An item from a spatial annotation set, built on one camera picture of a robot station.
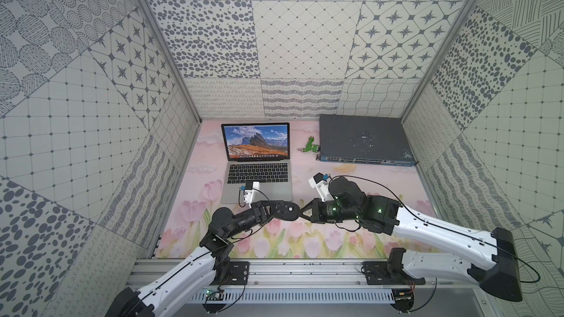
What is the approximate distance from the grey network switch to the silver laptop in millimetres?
197

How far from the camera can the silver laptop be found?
3.13 ft

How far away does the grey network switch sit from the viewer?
1.03 meters

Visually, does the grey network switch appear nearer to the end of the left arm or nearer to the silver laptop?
the silver laptop
